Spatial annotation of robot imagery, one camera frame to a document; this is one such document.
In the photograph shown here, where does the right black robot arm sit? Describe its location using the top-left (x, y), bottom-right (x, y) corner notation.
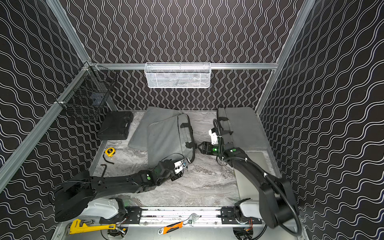
top-left (197, 142), bottom-right (302, 237)

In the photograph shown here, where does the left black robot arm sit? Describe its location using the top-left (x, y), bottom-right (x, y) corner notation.
top-left (54, 159), bottom-right (189, 222)

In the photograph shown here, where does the yellow pipe wrench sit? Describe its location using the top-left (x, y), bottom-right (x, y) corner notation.
top-left (69, 219), bottom-right (117, 235)

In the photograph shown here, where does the silver laptop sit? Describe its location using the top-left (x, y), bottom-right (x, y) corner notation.
top-left (235, 151), bottom-right (275, 201)

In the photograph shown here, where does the black plastic tool case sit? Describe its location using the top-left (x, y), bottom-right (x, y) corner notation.
top-left (97, 111), bottom-right (134, 141)

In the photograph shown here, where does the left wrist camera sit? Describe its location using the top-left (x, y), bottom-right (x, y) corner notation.
top-left (174, 160), bottom-right (187, 174)

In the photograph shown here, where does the white wire mesh basket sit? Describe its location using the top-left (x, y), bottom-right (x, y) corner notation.
top-left (144, 62), bottom-right (212, 89)

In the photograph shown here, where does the black wire basket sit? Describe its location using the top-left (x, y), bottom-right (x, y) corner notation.
top-left (58, 63), bottom-right (117, 122)

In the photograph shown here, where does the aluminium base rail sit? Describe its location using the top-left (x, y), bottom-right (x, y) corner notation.
top-left (98, 206), bottom-right (301, 227)

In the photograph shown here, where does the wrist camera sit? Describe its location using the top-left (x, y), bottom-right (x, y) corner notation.
top-left (209, 129), bottom-right (219, 145)
top-left (174, 160), bottom-right (187, 174)

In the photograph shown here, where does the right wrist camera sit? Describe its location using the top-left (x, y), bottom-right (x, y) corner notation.
top-left (209, 129), bottom-right (219, 145)

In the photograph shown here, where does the grey laptop bag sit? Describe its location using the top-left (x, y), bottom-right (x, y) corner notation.
top-left (128, 107), bottom-right (182, 151)
top-left (148, 114), bottom-right (197, 168)
top-left (217, 107), bottom-right (269, 151)

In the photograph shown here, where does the orange adjustable wrench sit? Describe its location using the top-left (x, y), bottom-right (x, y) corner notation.
top-left (158, 213), bottom-right (200, 235)

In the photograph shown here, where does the yellow tape measure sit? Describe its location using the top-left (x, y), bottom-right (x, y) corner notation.
top-left (105, 148), bottom-right (116, 158)

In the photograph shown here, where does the black hex key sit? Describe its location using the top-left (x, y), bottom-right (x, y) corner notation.
top-left (100, 164), bottom-right (108, 178)

